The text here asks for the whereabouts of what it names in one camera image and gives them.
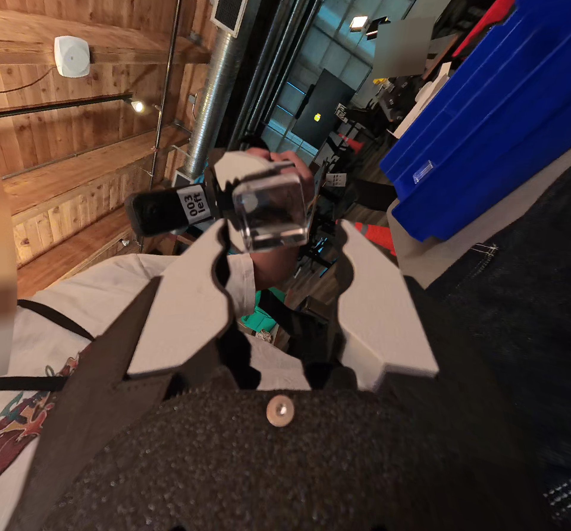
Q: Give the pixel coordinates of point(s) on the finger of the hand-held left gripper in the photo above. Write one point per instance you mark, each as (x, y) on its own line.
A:
(243, 166)
(234, 239)

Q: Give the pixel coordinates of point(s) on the orange traffic cone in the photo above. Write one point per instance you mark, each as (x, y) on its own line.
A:
(377, 236)

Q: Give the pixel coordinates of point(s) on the person's white printed shirt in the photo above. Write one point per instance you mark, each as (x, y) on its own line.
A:
(89, 303)

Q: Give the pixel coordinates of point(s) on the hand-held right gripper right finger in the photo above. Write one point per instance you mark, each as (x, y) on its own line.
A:
(383, 317)

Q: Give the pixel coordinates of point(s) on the white ceiling access point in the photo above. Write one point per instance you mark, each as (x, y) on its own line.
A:
(71, 56)

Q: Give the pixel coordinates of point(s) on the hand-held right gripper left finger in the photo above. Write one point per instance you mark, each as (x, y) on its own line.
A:
(178, 312)

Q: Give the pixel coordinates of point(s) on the blue plastic bin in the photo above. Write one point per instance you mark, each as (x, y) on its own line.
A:
(481, 116)

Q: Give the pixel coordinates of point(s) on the dark denim cloth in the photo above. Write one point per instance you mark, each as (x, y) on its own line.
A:
(513, 317)

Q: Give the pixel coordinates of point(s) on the black display screen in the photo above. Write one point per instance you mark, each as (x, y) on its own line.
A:
(325, 109)

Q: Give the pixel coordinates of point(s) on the silver air duct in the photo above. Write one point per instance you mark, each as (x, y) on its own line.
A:
(212, 103)

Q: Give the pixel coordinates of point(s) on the metal ceiling conduit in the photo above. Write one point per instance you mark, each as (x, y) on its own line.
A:
(169, 49)

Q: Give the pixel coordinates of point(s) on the red plastic bin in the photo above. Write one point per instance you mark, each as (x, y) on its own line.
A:
(499, 0)

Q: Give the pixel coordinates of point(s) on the clear acrylic cube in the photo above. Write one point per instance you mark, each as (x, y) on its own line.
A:
(272, 210)

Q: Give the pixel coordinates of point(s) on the person's left forearm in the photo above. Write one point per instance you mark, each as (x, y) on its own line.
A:
(272, 270)

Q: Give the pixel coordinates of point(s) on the person's left hand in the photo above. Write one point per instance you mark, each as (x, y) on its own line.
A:
(285, 158)

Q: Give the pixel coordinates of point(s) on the ceiling spotlight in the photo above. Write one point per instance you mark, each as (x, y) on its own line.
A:
(136, 105)

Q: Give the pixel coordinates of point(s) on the black ceiling track rail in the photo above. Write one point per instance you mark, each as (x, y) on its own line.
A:
(67, 105)

